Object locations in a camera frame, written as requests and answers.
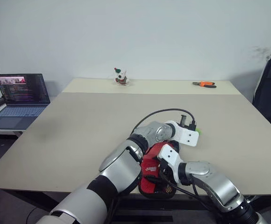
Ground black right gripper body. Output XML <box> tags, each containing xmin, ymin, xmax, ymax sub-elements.
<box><xmin>157</xmin><ymin>161</ymin><xmax>174</xmax><ymax>185</ymax></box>

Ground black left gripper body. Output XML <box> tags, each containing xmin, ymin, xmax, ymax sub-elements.
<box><xmin>178</xmin><ymin>114</ymin><xmax>197</xmax><ymax>132</ymax></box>

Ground red and black paddle case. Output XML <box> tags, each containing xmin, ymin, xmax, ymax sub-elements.
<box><xmin>138</xmin><ymin>140</ymin><xmax>182</xmax><ymax>199</ymax></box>

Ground white plush dog toy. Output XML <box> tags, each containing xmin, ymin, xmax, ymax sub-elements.
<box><xmin>113</xmin><ymin>67</ymin><xmax>130</xmax><ymax>86</ymax></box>

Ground open blue laptop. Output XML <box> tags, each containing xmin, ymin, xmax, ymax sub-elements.
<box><xmin>0</xmin><ymin>73</ymin><xmax>51</xmax><ymax>130</ymax></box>

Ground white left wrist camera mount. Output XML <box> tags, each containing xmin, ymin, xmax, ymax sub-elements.
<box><xmin>165</xmin><ymin>120</ymin><xmax>200</xmax><ymax>147</ymax></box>

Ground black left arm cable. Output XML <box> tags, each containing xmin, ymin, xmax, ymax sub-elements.
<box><xmin>133</xmin><ymin>108</ymin><xmax>196</xmax><ymax>132</ymax></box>

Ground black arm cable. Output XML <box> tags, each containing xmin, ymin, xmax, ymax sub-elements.
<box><xmin>158</xmin><ymin>172</ymin><xmax>221</xmax><ymax>207</ymax></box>
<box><xmin>133</xmin><ymin>108</ymin><xmax>196</xmax><ymax>132</ymax></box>

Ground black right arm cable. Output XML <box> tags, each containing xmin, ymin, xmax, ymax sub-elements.
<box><xmin>158</xmin><ymin>172</ymin><xmax>221</xmax><ymax>207</ymax></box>

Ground orange handled pliers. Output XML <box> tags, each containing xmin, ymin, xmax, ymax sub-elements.
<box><xmin>192</xmin><ymin>81</ymin><xmax>217</xmax><ymax>89</ymax></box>

